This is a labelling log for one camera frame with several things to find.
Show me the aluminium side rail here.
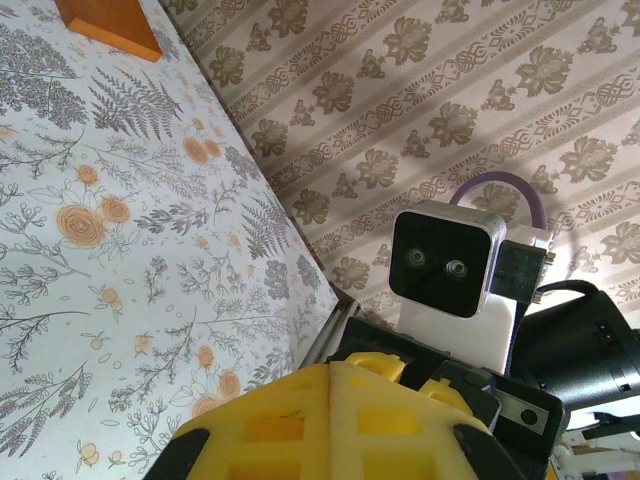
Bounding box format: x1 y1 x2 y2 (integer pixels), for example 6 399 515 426
299 299 362 372

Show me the thin black cable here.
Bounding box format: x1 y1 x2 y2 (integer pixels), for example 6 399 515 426
537 279 596 302

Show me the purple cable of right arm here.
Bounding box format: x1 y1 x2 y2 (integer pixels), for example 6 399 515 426
449 170 551 231

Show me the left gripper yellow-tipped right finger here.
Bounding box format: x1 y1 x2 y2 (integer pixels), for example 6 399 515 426
329 362 524 480

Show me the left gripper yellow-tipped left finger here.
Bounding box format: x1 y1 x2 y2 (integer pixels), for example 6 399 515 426
144 362 334 480

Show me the floral patterned table mat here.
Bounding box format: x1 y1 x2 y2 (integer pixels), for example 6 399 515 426
0 0 346 480

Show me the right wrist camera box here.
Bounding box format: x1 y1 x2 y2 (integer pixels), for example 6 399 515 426
388 199 556 376

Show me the orange wooden block base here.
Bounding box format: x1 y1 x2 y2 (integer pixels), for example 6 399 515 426
53 0 165 64

